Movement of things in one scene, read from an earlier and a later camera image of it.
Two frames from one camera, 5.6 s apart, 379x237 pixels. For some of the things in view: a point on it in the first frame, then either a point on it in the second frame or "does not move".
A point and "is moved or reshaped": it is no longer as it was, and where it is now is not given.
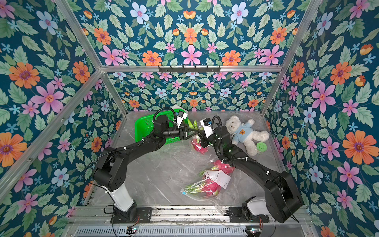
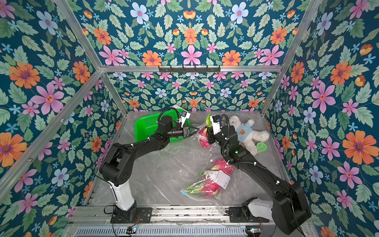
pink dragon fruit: [218, 165] does not move
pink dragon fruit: [196, 144] is moved or reshaped
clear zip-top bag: [212, 181] does not move
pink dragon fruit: [207, 186] does not move
